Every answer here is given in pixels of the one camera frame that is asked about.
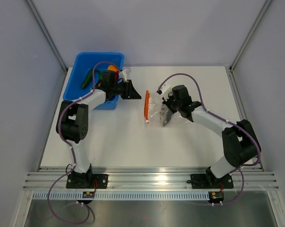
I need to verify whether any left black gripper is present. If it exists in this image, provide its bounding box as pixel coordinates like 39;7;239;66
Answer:
111;80;141;100

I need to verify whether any grey fake fish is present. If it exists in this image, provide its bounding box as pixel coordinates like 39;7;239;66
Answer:
159;104;173;127

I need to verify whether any clear zip top bag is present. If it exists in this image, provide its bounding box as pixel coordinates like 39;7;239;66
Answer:
144;89;192;127

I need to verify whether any yellow orange fake mango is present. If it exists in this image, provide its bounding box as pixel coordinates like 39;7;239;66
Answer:
108;65;119;71

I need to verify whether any green fake cucumber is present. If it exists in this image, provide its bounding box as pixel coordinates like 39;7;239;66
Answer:
81;70;93;89

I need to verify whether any red fake chili pepper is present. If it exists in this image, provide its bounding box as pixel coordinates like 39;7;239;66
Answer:
115;71;119;82

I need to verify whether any green fake chili pepper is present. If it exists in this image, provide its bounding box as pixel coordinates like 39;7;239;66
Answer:
88;69;103;79

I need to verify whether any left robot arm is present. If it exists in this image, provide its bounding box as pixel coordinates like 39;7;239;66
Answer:
56;70;142;189

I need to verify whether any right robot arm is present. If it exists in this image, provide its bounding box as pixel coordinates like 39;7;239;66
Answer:
157;85;261;189

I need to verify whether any blue plastic bin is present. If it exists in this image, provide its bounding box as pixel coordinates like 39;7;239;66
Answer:
61;52;124;108

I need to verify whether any right small circuit board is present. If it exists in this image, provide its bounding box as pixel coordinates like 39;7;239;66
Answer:
209;191;225;203

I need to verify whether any small circuit board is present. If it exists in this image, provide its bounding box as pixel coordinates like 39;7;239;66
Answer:
82;192;95;198
209;191;225;203

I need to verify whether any left small circuit board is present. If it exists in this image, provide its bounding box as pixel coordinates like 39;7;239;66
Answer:
82;192;95;198

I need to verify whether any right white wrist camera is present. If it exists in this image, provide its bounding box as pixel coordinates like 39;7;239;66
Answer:
157;84;172;100

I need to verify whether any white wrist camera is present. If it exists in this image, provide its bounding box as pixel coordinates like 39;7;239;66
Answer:
157;84;172;100
119;68;131;81

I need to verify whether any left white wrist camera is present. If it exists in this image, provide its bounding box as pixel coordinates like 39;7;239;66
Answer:
119;68;131;81

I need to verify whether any right side aluminium rail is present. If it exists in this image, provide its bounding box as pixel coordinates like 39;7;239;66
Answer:
225;66;265;171

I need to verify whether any aluminium rail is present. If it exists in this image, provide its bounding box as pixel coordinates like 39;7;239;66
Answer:
23;167;279;191
225;66;265;171

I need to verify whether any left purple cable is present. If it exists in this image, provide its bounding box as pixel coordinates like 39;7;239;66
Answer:
47;61;124;224

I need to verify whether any right aluminium corner post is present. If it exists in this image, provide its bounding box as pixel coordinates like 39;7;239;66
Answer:
229;0;273;73

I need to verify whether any aluminium corner post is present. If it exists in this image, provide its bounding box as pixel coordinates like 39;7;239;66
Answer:
229;0;273;73
24;0;68;74

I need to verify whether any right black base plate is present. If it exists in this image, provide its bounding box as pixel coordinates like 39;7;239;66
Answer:
187;174;234;189

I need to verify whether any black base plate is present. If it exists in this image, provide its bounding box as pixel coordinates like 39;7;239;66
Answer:
187;174;234;189
66;174;109;189

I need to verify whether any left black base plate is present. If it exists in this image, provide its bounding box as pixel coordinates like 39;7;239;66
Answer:
66;174;109;189

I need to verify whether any aluminium front rail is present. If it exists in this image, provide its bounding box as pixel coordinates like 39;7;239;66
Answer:
23;167;279;191

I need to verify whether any white slotted cable duct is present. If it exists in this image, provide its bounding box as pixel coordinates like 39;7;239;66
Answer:
33;191;210;201

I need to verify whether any left aluminium corner post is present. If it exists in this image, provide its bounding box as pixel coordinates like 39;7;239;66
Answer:
24;0;68;74

